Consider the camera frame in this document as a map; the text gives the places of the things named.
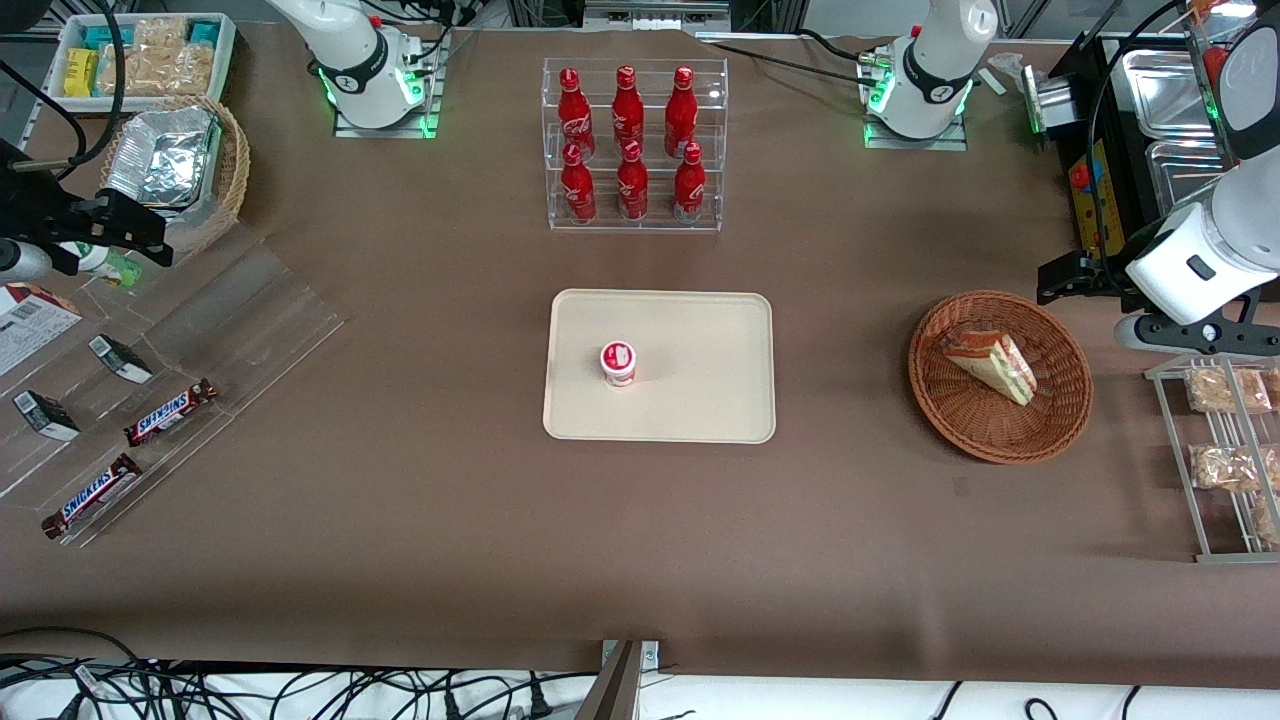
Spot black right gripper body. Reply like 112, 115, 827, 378
0, 140, 78, 271

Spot triangle sandwich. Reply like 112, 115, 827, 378
938, 322, 1038, 407

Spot tan wicker basket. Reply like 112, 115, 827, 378
98, 95, 251, 263

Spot brown round wicker basket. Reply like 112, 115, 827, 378
908, 290, 1094, 465

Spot beige plastic tray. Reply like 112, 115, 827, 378
542, 289, 777, 444

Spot green white drink bottle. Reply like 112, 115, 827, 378
60, 242, 143, 290

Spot stacked aluminium foil trays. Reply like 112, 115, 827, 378
105, 107, 222, 213

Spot steel warmer pan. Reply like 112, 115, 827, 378
1120, 47, 1219, 142
1145, 140, 1233, 219

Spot small black white box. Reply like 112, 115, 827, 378
12, 390, 81, 442
88, 334, 154, 385

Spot white box with barcode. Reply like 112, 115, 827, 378
0, 283, 83, 377

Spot clear acrylic stepped display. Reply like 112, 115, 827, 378
0, 220, 347, 549

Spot black food warmer appliance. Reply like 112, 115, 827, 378
1048, 28, 1280, 296

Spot clear bagged pastry snacks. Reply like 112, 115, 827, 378
98, 18, 217, 98

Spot brown Snickers bar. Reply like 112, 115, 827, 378
123, 378, 219, 448
41, 453, 144, 541

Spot silver metal box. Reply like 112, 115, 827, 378
1020, 65, 1077, 137

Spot white plastic bin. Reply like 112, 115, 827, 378
45, 12, 239, 113

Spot crumpled clear plastic wrapper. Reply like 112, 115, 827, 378
980, 52, 1033, 97

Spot red cola bottle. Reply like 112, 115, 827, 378
673, 142, 706, 223
557, 68, 596, 161
612, 66, 645, 151
617, 141, 649, 221
665, 67, 698, 157
561, 143, 598, 224

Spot clear acrylic bottle rack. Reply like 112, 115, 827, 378
541, 57, 729, 233

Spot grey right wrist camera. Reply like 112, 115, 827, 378
0, 238, 53, 283

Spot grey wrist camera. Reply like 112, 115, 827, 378
1115, 313, 1280, 358
0, 238, 53, 283

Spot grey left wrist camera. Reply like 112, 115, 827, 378
1115, 313, 1280, 358

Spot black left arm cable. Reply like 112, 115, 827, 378
1088, 0, 1193, 293

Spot grey wire rack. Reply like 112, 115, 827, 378
1145, 353, 1280, 565

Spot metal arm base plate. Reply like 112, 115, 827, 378
862, 42, 969, 152
332, 28, 451, 140

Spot black base power cable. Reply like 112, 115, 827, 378
700, 28, 893, 87

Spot tangled black floor cables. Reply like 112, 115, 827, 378
0, 626, 601, 720

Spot metal table edge bracket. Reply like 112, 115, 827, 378
600, 639, 661, 720

